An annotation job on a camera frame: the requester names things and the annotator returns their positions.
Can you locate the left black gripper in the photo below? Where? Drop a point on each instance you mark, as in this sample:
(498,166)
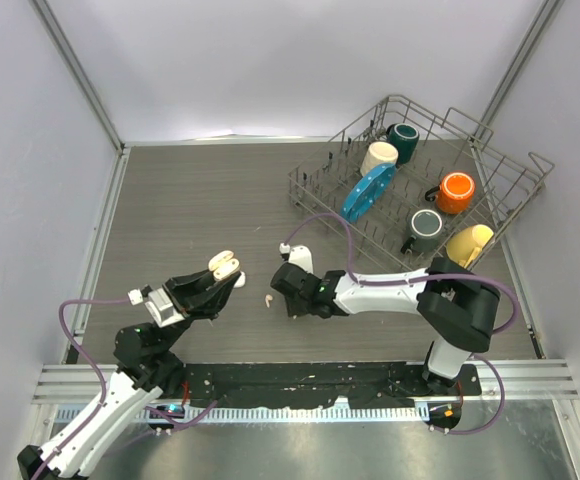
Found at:
(195,299)

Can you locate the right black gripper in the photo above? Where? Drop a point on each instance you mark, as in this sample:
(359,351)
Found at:
(294,309)

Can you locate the pink earbud charging case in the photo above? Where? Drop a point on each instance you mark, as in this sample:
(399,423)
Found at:
(223,265)

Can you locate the white earbud charging case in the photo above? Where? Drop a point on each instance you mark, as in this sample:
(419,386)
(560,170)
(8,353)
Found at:
(241,281)

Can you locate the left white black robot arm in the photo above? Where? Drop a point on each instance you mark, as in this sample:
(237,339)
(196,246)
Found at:
(146,370)

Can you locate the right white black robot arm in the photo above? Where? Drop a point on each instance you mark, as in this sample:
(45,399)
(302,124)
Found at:
(460,309)

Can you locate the blue polka dot plate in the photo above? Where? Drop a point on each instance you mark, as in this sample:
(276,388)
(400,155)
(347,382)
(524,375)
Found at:
(365,194)

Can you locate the grey green mug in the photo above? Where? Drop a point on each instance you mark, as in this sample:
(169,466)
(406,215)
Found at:
(423,232)

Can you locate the cream mug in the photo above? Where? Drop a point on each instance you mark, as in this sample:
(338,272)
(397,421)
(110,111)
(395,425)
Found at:
(378,153)

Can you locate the yellow mug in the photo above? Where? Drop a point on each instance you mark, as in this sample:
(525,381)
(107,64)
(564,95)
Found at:
(466,246)

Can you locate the orange mug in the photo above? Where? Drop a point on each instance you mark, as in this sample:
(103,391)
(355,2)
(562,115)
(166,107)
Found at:
(453,194)

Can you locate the dark teal mug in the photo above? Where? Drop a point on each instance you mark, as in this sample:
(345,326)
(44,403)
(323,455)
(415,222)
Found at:
(404,138)

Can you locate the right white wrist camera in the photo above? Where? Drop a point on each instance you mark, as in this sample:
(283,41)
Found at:
(299,255)

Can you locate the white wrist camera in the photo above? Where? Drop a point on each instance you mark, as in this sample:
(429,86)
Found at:
(160,306)
(299,255)

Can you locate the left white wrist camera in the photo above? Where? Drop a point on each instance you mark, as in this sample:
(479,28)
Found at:
(160,306)

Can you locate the black mounting base plate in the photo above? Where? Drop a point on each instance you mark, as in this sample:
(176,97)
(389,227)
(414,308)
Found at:
(313,385)

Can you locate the white slotted cable duct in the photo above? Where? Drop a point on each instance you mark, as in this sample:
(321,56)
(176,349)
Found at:
(339,412)

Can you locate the grey wire dish rack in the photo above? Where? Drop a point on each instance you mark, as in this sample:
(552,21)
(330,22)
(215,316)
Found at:
(450,142)

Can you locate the aluminium frame rail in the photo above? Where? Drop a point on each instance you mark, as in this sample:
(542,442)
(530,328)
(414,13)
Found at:
(66,384)

